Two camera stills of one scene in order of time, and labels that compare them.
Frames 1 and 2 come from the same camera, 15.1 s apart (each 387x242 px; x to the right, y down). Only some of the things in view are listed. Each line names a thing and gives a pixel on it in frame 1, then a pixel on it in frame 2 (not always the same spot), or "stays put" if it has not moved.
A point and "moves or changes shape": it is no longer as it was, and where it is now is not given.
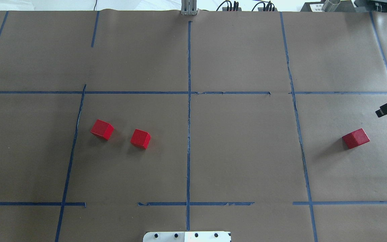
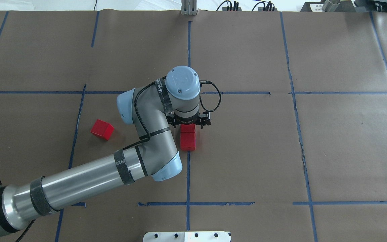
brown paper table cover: x=246 y=110 stays put
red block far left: x=102 y=128 stays put
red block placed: x=140 y=138 moves or changes shape
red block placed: x=355 y=138 → x=187 y=141
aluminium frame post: x=188 y=7 stays put
